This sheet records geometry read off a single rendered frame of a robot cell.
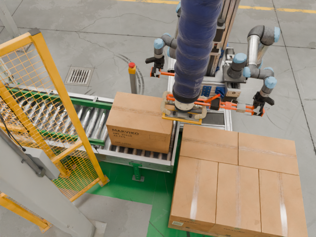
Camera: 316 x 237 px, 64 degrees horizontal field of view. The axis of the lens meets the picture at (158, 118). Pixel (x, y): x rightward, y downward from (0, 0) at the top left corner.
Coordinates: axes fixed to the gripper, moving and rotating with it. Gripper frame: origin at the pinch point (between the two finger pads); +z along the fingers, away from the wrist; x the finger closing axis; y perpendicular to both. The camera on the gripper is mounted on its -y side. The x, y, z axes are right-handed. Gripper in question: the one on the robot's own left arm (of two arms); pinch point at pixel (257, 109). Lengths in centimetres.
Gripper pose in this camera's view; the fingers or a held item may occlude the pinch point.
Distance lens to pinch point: 223.5
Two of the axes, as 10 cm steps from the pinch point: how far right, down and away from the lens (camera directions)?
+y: -9.8, -1.7, 1.0
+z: -0.2, 5.6, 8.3
